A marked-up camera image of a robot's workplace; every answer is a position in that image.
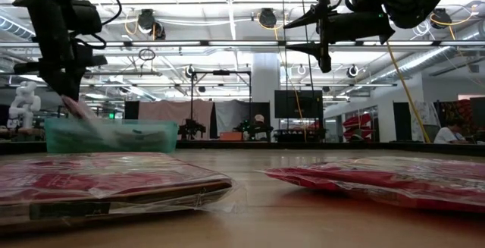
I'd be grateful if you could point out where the black frame rig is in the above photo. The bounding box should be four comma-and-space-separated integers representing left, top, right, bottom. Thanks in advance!
190, 69, 253, 141

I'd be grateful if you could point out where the red popcorn bag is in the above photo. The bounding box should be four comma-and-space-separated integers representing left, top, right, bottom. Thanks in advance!
60, 95, 122, 149
257, 155, 485, 215
0, 151, 236, 237

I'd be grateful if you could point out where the pink curtain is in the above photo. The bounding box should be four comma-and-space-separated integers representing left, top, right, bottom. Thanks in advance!
138, 99, 216, 141

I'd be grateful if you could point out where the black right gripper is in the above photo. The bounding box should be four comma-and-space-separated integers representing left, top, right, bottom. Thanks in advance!
283, 0, 396, 74

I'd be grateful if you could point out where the teal plastic basket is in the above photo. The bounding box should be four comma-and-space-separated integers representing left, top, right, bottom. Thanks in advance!
44, 118, 180, 155

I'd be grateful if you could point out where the orange box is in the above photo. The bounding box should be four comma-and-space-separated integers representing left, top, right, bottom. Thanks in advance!
218, 130, 244, 142

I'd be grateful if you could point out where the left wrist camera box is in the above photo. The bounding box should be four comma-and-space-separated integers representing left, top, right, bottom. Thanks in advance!
70, 0, 104, 36

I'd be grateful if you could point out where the black monitor screen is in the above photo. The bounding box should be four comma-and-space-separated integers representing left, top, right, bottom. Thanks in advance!
274, 89, 324, 120

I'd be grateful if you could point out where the person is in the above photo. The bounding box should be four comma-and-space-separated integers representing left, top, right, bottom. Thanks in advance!
242, 113, 274, 142
433, 120, 471, 145

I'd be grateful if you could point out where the white humanoid robot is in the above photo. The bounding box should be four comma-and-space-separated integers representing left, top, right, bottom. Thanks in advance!
6, 80, 42, 130

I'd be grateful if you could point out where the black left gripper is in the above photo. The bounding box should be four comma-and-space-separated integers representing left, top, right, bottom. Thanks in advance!
13, 10, 109, 103

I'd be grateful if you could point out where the silver ventilation duct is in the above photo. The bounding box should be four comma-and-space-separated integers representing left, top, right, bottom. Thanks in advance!
369, 20, 485, 84

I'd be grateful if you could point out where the yellow cable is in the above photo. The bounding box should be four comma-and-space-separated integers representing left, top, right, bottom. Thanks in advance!
386, 42, 432, 143

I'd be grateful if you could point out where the grey curtain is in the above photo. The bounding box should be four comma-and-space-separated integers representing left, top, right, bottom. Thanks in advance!
213, 100, 252, 139

